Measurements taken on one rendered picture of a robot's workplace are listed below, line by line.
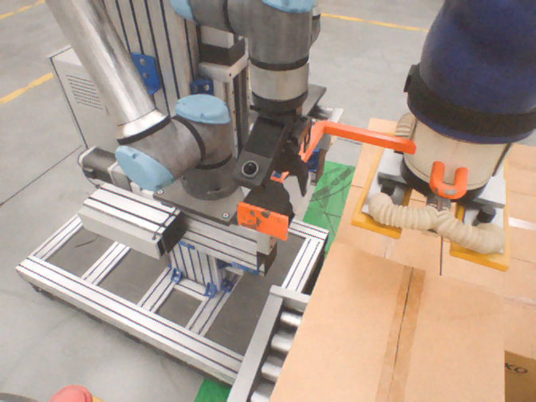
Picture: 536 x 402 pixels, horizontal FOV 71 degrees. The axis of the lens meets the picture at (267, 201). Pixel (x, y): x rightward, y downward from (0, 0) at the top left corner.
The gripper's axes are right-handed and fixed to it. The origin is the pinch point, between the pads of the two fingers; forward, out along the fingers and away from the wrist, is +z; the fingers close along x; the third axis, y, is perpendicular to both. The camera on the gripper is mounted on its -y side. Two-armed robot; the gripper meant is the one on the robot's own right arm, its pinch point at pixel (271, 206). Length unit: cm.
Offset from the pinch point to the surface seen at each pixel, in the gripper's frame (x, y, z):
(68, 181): 183, 80, 124
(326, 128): -1.6, 24.7, -0.5
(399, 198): -19.3, 22.3, 10.3
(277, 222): -2.7, -4.1, -1.5
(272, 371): 0, 1, 70
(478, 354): -43, 6, 31
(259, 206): 0.7, -3.1, -2.7
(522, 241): -70, 87, 71
